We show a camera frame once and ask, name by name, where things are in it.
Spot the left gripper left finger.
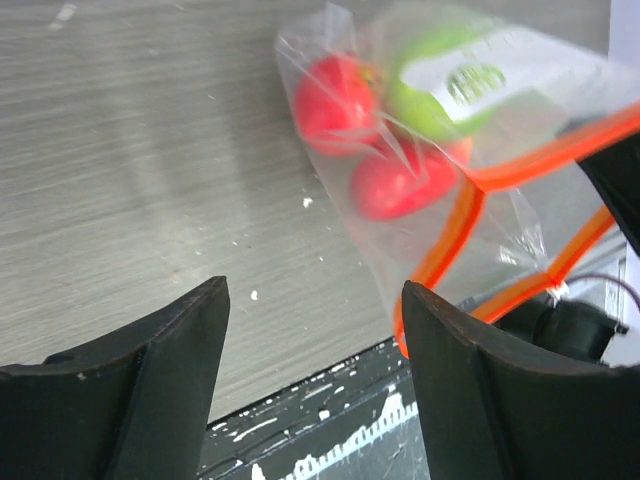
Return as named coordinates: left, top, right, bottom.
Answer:
left=1, top=276, right=230, bottom=479

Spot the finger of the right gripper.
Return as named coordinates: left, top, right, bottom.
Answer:
left=577, top=134, right=639, bottom=250

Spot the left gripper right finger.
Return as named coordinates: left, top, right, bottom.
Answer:
left=402, top=282, right=639, bottom=479

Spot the clear zip top bag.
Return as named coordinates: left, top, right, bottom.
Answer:
left=275, top=1, right=639, bottom=347

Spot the light green toy apple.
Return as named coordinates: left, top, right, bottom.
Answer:
left=384, top=23, right=516, bottom=142

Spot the red yellow toy mango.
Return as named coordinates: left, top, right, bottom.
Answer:
left=350, top=137, right=473, bottom=221

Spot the red toy apple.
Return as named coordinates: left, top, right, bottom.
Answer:
left=293, top=55, right=378, bottom=156

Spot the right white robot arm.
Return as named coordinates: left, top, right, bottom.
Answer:
left=496, top=134, right=639, bottom=365

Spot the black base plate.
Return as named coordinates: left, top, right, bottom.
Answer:
left=196, top=339, right=429, bottom=480

